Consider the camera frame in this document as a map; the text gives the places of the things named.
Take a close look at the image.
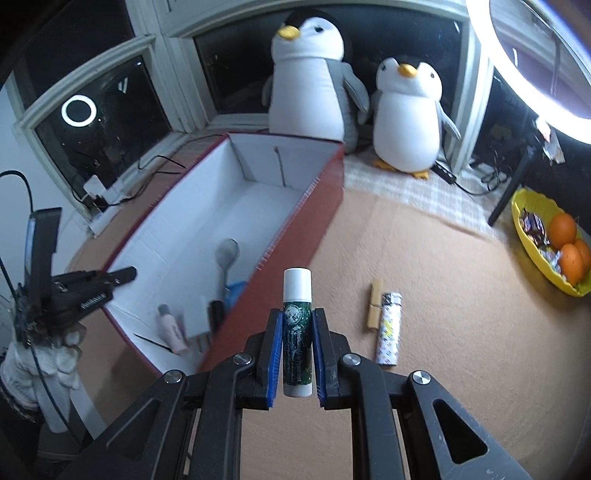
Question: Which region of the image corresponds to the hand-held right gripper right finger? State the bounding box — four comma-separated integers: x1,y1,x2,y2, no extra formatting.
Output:
311,309,534,480

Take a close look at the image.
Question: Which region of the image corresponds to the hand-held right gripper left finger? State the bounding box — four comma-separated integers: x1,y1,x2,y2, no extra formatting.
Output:
60,310,283,480

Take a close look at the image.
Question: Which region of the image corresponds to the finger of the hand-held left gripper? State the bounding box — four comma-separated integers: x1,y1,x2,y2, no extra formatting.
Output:
25,208,63,301
50,266,138,319

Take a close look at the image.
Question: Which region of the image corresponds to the green lip balm white cap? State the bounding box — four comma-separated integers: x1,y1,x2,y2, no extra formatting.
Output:
281,267,314,398

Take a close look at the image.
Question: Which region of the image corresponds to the red cardboard box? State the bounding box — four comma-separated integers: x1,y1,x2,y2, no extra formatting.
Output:
100,131,346,377

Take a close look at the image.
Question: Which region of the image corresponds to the black small object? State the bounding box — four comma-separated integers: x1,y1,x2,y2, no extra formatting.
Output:
208,300,225,335

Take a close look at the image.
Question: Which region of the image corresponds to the white patterned lighter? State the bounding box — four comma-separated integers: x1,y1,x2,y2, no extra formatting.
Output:
375,292,402,367

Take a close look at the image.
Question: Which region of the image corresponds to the wooden clothespin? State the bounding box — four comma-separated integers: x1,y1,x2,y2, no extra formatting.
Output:
367,279,385,332

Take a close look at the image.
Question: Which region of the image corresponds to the white power strip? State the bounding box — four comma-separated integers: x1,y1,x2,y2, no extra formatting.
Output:
83,174,134,237

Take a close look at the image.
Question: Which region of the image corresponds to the pink small bottle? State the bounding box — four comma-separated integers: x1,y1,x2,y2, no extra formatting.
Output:
157,303,189,356

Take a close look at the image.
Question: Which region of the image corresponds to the grey spoon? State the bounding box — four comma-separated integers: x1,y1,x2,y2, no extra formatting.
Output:
216,239,241,301

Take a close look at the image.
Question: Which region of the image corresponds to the black power strip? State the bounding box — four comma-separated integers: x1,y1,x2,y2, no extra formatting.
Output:
431,162,459,183

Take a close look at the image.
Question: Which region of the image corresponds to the yellow leaf-shaped plate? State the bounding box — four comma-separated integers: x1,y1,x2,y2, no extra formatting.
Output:
511,187,591,297

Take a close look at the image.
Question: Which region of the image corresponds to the pile of wrapped candies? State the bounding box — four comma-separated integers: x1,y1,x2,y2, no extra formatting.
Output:
537,244,568,280

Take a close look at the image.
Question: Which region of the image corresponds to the small penguin plush toy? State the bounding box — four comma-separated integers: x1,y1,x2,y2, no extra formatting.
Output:
370,56,462,180

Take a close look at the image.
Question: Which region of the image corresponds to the black tripod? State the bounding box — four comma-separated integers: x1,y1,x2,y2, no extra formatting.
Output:
487,115,543,227

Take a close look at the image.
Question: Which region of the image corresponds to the large penguin plush toy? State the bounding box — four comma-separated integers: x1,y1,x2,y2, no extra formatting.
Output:
262,9,371,154

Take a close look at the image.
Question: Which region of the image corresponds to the crumpled candy wrapper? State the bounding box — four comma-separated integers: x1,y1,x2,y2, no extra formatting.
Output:
536,117,566,164

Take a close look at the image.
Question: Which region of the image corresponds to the ring light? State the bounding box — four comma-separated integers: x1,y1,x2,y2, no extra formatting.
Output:
464,0,591,146

